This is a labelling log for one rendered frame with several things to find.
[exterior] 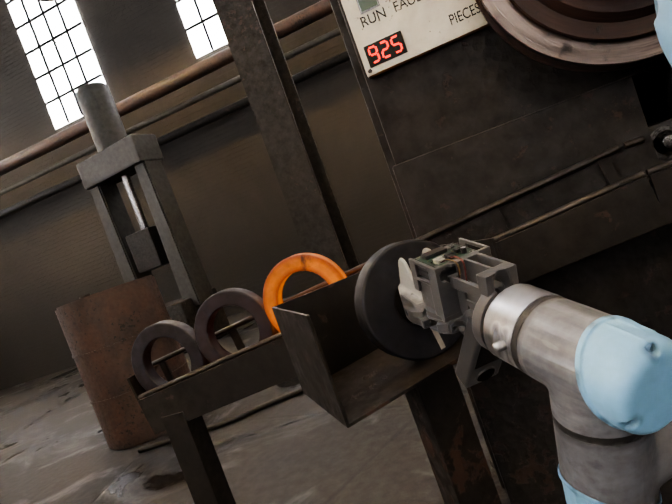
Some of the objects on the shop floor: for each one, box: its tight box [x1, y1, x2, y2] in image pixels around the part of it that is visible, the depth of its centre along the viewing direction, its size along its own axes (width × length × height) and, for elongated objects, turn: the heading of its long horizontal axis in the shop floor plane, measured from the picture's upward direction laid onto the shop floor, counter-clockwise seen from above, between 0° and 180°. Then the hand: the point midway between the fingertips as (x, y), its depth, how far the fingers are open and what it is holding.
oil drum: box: [55, 275, 191, 450], centre depth 325 cm, size 59×59×89 cm
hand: (408, 285), depth 70 cm, fingers closed, pressing on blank
